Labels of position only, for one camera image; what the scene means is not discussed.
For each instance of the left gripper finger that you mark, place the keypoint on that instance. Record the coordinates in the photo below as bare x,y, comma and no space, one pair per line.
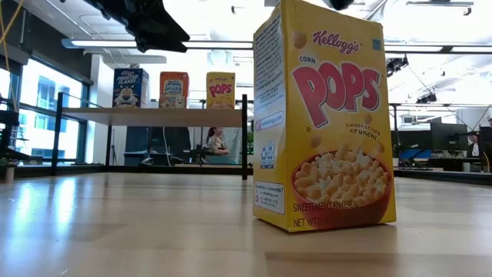
161,34

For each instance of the orange Mini Wheats cereal box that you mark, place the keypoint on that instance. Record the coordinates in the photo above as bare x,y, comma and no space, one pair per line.
173,90

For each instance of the blue Frosted Flakes cereal box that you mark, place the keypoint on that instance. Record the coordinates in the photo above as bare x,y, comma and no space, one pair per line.
128,88

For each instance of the yellow Corn Pops cereal box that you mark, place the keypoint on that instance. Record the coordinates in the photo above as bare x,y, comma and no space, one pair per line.
220,90
326,115

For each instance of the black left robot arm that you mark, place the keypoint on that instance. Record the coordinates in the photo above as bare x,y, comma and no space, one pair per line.
7,117

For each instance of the long overhead light bar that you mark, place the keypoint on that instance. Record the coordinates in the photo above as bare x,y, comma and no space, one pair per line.
115,43

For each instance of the black ceiling spotlight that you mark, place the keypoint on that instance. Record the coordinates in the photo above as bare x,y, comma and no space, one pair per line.
396,66

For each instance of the blue chair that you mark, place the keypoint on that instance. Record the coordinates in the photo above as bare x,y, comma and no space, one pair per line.
413,154

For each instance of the black computer monitor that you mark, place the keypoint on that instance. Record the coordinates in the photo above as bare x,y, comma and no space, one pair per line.
449,136

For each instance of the small potted plant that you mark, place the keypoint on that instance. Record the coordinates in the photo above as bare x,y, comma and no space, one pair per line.
9,175

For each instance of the wooden shelf with black frame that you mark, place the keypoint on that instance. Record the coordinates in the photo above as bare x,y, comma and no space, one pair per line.
153,117

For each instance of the black metal table frame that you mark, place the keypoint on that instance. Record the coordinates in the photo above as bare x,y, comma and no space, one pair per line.
77,170

